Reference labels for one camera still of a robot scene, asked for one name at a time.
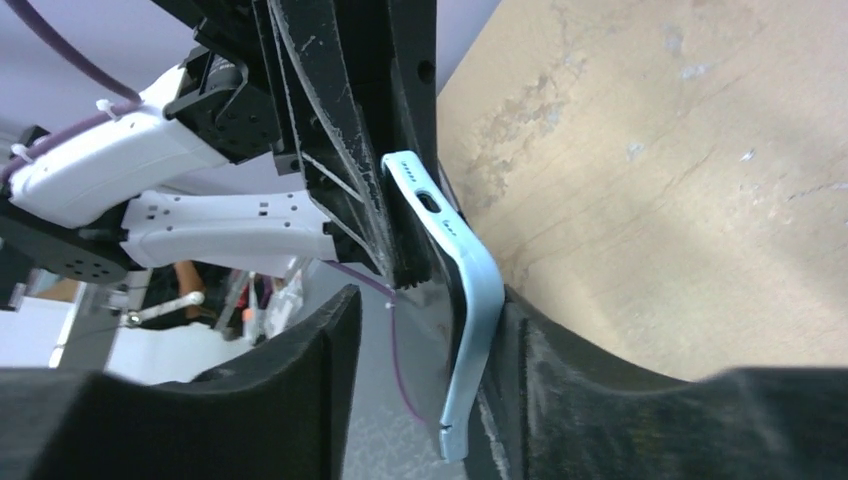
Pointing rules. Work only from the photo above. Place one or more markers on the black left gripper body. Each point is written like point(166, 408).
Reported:
point(231, 96)

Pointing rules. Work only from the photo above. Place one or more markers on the light blue phone case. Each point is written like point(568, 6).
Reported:
point(480, 282)

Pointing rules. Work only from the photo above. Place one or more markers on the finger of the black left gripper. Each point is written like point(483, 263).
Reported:
point(360, 82)

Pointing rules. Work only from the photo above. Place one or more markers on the black phone with white sticker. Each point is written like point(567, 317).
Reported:
point(424, 341)

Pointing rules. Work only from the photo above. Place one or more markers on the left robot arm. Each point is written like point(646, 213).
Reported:
point(129, 189)

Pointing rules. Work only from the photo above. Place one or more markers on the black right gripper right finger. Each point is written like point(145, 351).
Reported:
point(552, 405)

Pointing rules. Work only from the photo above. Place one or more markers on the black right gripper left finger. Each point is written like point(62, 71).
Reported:
point(279, 411)

